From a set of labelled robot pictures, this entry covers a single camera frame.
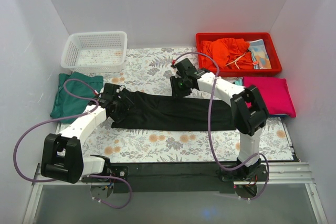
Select black t shirt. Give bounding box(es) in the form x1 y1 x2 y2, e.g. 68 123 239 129
110 90 237 132

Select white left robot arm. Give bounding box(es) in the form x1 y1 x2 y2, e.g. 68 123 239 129
40 83 134 184

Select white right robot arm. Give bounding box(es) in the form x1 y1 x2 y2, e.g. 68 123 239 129
170 59 269 181

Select floral patterned table mat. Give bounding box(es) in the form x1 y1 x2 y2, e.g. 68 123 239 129
51 47 294 164

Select orange crumpled shirt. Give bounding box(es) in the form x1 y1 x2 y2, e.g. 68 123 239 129
199 38 254 70

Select white plastic basket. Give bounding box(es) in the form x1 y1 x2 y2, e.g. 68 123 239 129
60 31 128 73

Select teal green folded shirt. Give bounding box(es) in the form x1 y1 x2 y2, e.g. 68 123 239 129
50 72 103 119

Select turquoise folded shirt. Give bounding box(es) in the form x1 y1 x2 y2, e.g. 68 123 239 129
234 78 243 86

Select patterned pastel cloth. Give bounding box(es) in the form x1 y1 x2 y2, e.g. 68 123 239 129
248 39 271 70

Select red plastic bin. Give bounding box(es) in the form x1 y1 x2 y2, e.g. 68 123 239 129
195 32 284 78

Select navy blue folded shirt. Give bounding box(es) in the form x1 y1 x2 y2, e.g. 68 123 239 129
269 114 289 118

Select magenta folded shirt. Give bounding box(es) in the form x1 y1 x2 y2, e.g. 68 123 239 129
243 77 297 118

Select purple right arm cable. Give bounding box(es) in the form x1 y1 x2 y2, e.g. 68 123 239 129
172 52 269 200

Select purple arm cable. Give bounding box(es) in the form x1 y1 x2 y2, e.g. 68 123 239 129
172 52 269 200
13 79 133 209

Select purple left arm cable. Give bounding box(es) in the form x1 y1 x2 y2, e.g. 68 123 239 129
13 79 133 209

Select aluminium mounting rail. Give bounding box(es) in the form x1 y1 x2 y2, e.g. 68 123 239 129
23 162 328 223

